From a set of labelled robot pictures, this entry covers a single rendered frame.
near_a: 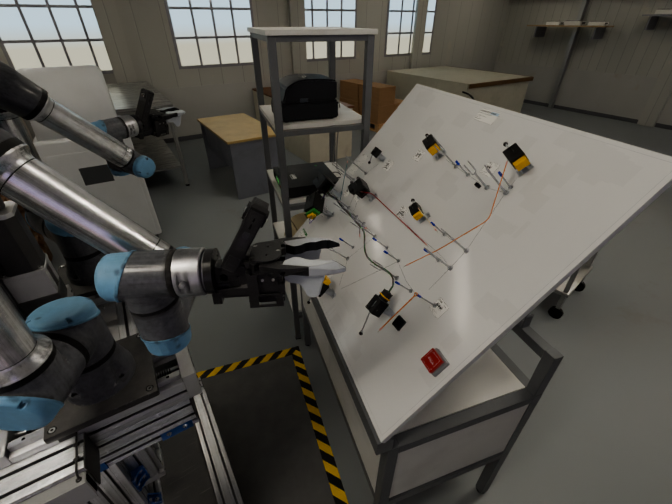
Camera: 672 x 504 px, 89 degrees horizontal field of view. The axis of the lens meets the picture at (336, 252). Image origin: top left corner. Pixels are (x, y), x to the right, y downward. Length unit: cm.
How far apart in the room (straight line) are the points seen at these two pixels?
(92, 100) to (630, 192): 356
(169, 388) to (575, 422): 216
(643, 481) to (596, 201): 174
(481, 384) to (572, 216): 67
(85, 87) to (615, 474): 437
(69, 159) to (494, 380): 341
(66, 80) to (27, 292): 278
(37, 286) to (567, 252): 132
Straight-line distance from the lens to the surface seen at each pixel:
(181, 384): 104
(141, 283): 57
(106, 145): 133
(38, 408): 80
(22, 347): 78
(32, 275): 112
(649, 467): 260
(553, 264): 102
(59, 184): 72
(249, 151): 440
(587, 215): 106
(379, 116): 732
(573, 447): 245
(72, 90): 371
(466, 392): 138
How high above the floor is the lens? 188
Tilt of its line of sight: 34 degrees down
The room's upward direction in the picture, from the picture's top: straight up
